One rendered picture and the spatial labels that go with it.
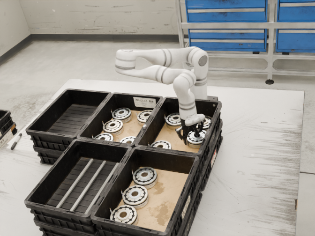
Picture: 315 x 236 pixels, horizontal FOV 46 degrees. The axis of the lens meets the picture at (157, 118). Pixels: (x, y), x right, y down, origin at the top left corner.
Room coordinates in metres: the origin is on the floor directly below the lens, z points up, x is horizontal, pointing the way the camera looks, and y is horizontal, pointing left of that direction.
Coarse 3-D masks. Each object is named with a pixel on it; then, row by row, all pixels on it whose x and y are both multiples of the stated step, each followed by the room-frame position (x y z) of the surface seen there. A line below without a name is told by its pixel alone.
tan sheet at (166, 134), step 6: (162, 132) 1.46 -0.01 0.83; (168, 132) 1.45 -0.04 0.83; (174, 132) 1.44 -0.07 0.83; (162, 138) 1.41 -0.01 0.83; (168, 138) 1.40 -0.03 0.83; (174, 138) 1.40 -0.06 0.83; (174, 144) 1.35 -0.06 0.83; (180, 144) 1.34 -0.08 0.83; (180, 150) 1.30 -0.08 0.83; (186, 150) 1.29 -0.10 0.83; (192, 150) 1.29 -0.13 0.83; (198, 150) 1.28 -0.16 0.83
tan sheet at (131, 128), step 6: (132, 114) 1.66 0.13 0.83; (132, 120) 1.60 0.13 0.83; (126, 126) 1.56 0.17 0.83; (132, 126) 1.55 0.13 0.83; (138, 126) 1.54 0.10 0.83; (102, 132) 1.55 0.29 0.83; (126, 132) 1.51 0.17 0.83; (132, 132) 1.50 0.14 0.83; (138, 132) 1.49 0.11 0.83; (114, 138) 1.48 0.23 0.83; (120, 138) 1.47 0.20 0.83
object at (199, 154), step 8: (168, 96) 1.61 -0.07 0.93; (160, 104) 1.55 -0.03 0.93; (216, 112) 1.40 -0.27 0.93; (152, 120) 1.43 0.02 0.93; (216, 120) 1.37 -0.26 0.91; (208, 128) 1.30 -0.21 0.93; (208, 136) 1.25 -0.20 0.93; (136, 144) 1.28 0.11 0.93; (176, 152) 1.18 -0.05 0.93; (184, 152) 1.17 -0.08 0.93; (192, 152) 1.16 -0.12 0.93; (200, 152) 1.15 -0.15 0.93
